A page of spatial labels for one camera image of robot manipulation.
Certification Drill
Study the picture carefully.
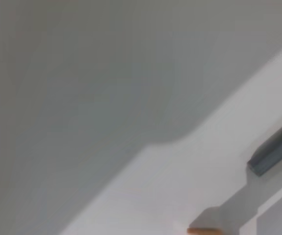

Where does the silver glitter pen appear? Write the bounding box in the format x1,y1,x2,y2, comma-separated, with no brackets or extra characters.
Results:
246,117,282,177

